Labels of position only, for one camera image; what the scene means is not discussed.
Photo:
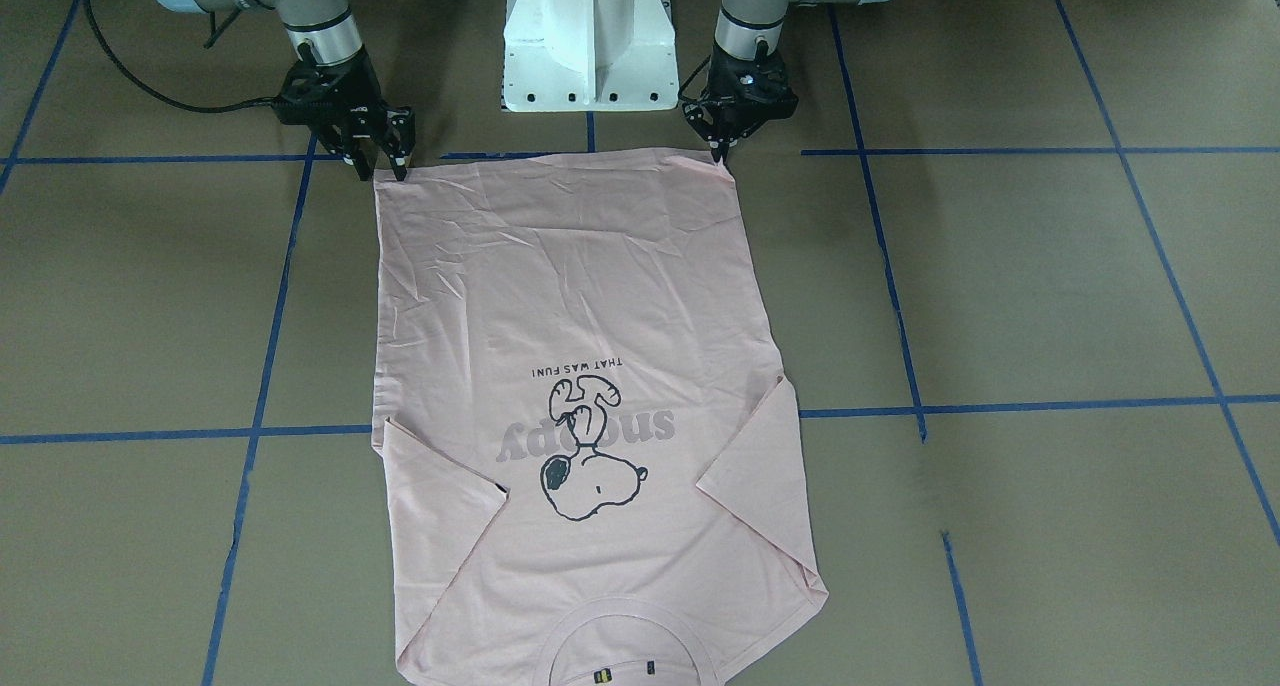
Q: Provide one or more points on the pink Snoopy t-shirt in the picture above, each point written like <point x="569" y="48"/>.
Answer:
<point x="591" y="450"/>

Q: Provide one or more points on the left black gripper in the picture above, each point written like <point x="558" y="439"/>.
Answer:
<point x="722" y="126"/>

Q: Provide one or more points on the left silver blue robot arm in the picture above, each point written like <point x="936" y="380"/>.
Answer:
<point x="746" y="28"/>

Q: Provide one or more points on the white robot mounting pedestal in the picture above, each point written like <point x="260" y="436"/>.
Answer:
<point x="589" y="55"/>

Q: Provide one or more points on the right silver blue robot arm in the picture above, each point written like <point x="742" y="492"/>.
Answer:
<point x="321" y="31"/>

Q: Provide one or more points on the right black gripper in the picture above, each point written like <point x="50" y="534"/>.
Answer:
<point x="358" y="78"/>

